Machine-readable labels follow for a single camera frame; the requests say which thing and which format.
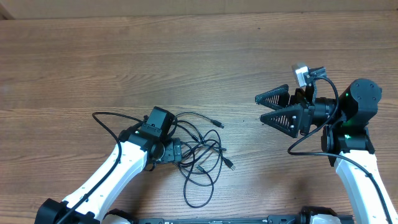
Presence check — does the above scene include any black usb cable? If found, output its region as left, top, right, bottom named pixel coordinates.
left=167, top=111, right=236, bottom=208

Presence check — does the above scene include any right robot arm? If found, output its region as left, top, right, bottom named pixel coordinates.
left=255, top=63, right=397, bottom=223

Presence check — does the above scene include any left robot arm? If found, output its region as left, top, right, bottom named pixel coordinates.
left=35, top=106, right=182, bottom=224

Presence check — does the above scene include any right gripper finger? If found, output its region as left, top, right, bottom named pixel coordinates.
left=255, top=84, right=290, bottom=110
left=260, top=105, right=307, bottom=138

